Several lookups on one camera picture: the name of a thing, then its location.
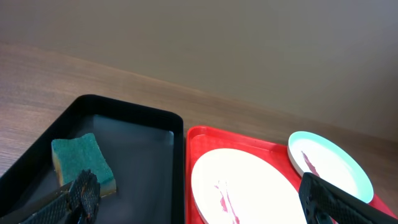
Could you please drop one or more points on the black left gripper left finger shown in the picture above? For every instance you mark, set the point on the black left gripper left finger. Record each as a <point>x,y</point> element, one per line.
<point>79,204</point>

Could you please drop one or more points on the light blue far plate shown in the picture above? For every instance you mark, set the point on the light blue far plate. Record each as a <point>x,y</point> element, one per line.
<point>309,152</point>

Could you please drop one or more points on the red tray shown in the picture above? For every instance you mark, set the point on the red tray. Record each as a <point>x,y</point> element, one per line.
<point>202,139</point>

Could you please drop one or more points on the white plate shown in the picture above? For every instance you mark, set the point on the white plate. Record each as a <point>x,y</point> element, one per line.
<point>233,186</point>

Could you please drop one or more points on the green yellow sponge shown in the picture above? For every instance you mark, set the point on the green yellow sponge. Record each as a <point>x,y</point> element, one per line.
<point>71,156</point>

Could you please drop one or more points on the black tray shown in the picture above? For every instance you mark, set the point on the black tray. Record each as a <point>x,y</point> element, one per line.
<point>143,147</point>

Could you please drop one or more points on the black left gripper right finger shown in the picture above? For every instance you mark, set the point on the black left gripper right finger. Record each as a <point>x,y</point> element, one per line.
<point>322,202</point>

